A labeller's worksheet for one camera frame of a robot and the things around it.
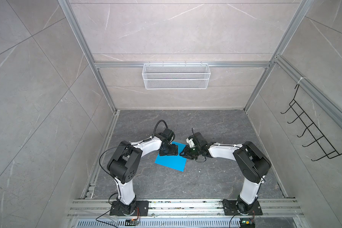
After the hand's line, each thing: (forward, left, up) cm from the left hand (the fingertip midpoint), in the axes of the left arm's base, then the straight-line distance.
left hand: (173, 150), depth 93 cm
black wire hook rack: (-18, -67, +31) cm, 75 cm away
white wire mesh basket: (+44, -3, +28) cm, 53 cm away
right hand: (-3, -4, 0) cm, 5 cm away
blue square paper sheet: (-8, -2, -2) cm, 8 cm away
